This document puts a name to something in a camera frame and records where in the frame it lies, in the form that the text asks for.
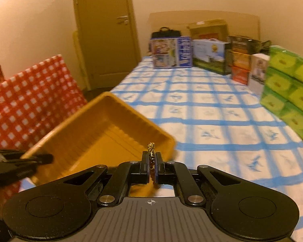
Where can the stack of green tissue packs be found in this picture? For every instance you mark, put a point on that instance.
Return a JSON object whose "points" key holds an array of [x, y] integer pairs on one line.
{"points": [[287, 85]]}

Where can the black bag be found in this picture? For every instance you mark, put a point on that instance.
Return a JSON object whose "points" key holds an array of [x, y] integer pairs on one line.
{"points": [[165, 33]]}

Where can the yellow cardboard box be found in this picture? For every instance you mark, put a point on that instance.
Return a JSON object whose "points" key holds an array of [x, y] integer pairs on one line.
{"points": [[208, 31]]}

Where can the tan headboard panel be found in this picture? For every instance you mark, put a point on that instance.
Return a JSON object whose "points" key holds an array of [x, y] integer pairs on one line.
{"points": [[171, 20]]}

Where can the gold-wrapped candy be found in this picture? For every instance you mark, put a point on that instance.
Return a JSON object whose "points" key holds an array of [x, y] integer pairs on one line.
{"points": [[151, 147]]}

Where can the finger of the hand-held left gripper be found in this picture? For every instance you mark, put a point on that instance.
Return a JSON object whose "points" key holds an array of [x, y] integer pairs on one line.
{"points": [[44, 158], [7, 153]]}

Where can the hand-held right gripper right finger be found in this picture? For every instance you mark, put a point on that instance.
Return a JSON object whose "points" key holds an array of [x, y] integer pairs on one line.
{"points": [[159, 167]]}

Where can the green cow print carton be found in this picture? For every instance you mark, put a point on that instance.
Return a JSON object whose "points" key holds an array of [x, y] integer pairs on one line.
{"points": [[209, 55]]}

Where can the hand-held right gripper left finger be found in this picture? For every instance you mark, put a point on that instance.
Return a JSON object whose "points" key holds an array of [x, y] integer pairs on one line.
{"points": [[146, 167]]}

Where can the blue cartoon print carton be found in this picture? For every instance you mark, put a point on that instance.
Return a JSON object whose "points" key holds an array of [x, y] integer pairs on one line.
{"points": [[170, 53]]}

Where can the orange and dark tea box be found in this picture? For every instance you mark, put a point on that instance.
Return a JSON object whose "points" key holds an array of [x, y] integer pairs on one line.
{"points": [[239, 60]]}

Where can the white portrait print box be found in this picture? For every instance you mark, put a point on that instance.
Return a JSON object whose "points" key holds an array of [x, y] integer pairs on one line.
{"points": [[258, 73]]}

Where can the red checked cloth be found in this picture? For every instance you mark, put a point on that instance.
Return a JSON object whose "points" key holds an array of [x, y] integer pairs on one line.
{"points": [[27, 100]]}

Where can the beige door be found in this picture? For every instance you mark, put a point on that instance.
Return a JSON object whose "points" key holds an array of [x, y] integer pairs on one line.
{"points": [[103, 42]]}

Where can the red orange tea box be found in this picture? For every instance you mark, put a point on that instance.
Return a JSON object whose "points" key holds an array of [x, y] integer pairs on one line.
{"points": [[240, 75]]}

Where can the blue checked tablecloth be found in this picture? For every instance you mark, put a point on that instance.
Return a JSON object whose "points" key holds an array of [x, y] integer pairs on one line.
{"points": [[217, 131]]}

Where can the golden plastic tray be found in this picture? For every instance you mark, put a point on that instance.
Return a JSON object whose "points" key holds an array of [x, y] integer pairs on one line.
{"points": [[96, 136]]}

